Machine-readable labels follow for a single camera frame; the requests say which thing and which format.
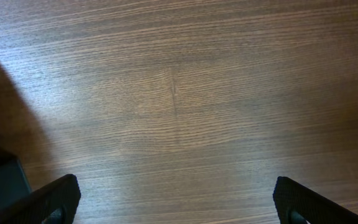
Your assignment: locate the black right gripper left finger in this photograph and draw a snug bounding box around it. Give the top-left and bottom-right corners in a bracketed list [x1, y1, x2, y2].
[0, 174, 81, 224]

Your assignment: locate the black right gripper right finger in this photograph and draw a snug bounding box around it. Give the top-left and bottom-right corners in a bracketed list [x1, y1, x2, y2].
[273, 176, 358, 224]

